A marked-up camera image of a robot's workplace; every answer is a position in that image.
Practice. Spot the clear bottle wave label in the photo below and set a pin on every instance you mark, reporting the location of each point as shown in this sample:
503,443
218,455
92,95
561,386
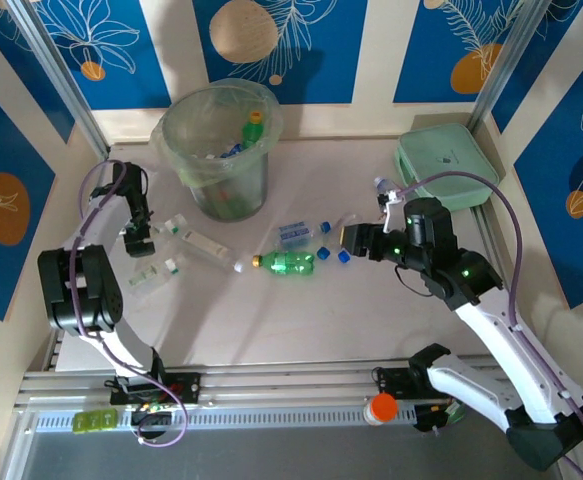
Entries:
350,220

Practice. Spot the soda water bottle blue cap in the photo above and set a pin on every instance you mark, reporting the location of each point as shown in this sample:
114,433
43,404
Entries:
296,232

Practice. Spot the green Sprite bottle yellow cap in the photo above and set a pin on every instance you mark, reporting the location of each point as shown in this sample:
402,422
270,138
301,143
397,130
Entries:
291,264
252,132

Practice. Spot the clear bottle pale blue cap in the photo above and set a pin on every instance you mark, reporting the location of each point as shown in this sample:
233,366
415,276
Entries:
382,182

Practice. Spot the clear square bottle white cap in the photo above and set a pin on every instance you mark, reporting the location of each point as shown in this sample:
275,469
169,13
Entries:
206,244

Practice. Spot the blue label water bottle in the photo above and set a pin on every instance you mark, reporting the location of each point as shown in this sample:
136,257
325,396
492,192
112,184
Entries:
235,148

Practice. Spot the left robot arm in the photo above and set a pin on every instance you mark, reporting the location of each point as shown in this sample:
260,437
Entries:
78,295

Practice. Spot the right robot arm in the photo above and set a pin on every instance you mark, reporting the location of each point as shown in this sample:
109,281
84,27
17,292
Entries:
501,340

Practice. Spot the green plastic bin liner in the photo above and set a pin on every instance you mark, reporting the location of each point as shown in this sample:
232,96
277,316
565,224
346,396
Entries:
168,150

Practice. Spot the grey mesh waste bin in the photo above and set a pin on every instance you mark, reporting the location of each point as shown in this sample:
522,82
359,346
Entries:
231,195

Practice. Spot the mint green zip case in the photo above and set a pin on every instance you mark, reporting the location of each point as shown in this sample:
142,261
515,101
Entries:
446,160

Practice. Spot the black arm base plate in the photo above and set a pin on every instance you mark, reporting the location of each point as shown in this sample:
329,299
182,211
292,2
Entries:
186,387
391,382

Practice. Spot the aluminium mounting rail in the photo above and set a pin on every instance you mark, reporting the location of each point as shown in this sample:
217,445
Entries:
296,380

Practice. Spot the aluminium frame post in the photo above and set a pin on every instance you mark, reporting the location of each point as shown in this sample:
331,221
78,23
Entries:
56,70
506,60

